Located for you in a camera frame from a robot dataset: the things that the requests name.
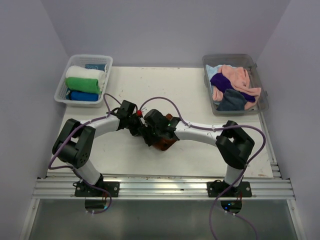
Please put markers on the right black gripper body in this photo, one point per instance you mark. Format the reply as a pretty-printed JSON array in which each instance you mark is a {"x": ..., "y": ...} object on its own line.
[{"x": 153, "y": 133}]

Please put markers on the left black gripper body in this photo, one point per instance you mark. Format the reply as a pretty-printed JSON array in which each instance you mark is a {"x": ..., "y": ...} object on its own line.
[{"x": 133, "y": 124}]

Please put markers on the brown towel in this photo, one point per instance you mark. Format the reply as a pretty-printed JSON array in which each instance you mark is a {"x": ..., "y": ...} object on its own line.
[{"x": 164, "y": 130}]

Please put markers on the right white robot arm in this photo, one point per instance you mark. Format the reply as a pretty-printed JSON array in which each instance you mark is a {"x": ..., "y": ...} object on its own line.
[{"x": 233, "y": 143}]

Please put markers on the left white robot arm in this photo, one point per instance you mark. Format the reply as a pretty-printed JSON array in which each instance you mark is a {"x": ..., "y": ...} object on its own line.
[{"x": 73, "y": 146}]

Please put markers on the green rolled towel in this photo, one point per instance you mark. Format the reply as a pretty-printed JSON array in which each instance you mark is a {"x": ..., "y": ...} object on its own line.
[{"x": 86, "y": 85}]

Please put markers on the white plastic basket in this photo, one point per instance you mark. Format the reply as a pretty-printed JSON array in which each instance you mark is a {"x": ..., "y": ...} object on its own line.
[{"x": 81, "y": 60}]

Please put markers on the blue rolled towel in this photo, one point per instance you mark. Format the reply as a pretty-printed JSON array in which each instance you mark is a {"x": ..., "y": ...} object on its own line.
[{"x": 81, "y": 96}]

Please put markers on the white rolled towel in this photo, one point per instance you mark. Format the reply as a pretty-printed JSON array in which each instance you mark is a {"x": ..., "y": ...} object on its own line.
[{"x": 84, "y": 73}]

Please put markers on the purple towel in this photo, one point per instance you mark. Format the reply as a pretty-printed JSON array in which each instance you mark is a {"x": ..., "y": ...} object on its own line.
[{"x": 226, "y": 84}]

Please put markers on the dark grey-blue towel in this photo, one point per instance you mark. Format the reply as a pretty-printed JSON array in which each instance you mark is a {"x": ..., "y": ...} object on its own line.
[{"x": 232, "y": 101}]

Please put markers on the clear grey plastic bin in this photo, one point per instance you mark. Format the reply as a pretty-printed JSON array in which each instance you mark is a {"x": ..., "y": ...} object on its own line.
[{"x": 236, "y": 60}]

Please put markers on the pink towel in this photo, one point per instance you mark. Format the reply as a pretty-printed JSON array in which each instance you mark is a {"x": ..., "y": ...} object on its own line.
[{"x": 240, "y": 80}]

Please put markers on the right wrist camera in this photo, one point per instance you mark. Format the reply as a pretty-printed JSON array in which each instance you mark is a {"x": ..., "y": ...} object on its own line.
[{"x": 139, "y": 115}]

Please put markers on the aluminium front rail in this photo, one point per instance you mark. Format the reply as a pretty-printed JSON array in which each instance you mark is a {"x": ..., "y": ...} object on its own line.
[{"x": 60, "y": 186}]

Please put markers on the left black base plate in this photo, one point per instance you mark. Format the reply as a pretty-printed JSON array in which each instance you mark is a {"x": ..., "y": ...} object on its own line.
[{"x": 104, "y": 189}]

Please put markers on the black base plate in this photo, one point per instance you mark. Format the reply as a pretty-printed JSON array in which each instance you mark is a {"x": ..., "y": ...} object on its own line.
[
  {"x": 218, "y": 188},
  {"x": 104, "y": 189}
]

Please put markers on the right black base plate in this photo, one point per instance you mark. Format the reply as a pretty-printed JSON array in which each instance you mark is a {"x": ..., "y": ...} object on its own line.
[{"x": 218, "y": 188}]

